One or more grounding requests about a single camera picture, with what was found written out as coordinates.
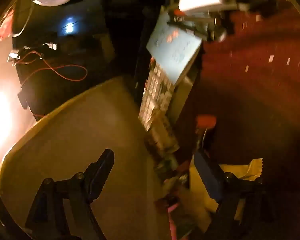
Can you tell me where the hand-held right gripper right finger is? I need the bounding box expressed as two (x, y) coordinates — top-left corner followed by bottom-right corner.
(193, 151), (278, 240)

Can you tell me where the black pen with red band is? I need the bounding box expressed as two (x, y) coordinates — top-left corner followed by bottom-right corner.
(169, 9), (215, 24)

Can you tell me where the orange-red object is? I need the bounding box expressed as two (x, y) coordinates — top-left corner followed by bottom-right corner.
(196, 115), (217, 131)

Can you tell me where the yellow-edged snack packet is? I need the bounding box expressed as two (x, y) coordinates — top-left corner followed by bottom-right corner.
(190, 158), (263, 220)

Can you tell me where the black marker pen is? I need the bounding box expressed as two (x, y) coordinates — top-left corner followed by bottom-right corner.
(167, 21), (212, 35)

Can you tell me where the light blue book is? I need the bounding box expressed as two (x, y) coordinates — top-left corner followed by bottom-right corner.
(146, 5), (202, 85)

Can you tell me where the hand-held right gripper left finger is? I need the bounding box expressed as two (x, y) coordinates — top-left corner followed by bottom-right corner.
(25, 149), (115, 240)

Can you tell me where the beige keyboard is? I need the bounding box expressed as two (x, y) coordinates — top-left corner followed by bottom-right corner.
(137, 55), (180, 153)

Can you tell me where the small white adapter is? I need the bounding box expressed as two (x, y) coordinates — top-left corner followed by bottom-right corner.
(41, 42), (58, 51)
(7, 51), (23, 67)

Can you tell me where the gold cardboard box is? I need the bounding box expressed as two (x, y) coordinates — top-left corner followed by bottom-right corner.
(0, 76), (160, 240)

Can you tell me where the red cable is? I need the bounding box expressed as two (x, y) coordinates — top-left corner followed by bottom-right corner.
(20, 51), (88, 85)

